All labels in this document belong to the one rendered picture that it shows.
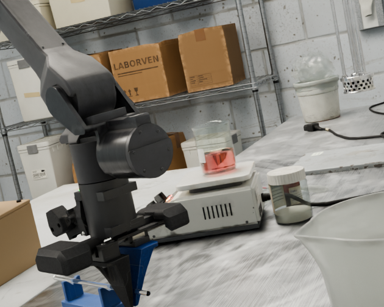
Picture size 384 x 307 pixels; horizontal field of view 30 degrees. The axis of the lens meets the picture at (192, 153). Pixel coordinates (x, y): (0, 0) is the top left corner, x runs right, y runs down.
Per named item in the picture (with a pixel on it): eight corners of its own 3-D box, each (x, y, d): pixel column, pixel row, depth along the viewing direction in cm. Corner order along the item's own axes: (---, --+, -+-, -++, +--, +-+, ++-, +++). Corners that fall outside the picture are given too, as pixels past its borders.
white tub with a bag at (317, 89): (294, 126, 216) (281, 57, 213) (306, 118, 229) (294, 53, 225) (340, 119, 210) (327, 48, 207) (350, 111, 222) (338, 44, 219)
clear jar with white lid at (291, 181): (319, 212, 112) (309, 164, 111) (305, 224, 107) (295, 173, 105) (283, 214, 115) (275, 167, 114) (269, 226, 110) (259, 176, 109)
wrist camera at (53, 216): (117, 179, 84) (85, 179, 89) (66, 200, 79) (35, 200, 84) (130, 227, 85) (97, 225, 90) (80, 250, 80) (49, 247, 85)
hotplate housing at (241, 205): (138, 248, 112) (127, 200, 111) (155, 226, 125) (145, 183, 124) (275, 228, 108) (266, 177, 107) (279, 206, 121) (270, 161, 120)
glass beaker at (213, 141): (236, 176, 111) (225, 123, 110) (197, 182, 113) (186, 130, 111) (243, 167, 118) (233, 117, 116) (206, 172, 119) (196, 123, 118)
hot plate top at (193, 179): (175, 192, 110) (174, 187, 110) (188, 176, 122) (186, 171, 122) (250, 179, 108) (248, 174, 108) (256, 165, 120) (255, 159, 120)
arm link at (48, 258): (179, 157, 84) (146, 159, 89) (48, 201, 72) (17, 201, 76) (192, 223, 86) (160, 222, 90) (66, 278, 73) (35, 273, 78)
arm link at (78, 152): (46, 127, 81) (90, 121, 74) (87, 116, 85) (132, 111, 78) (60, 184, 82) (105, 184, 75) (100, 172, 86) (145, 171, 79)
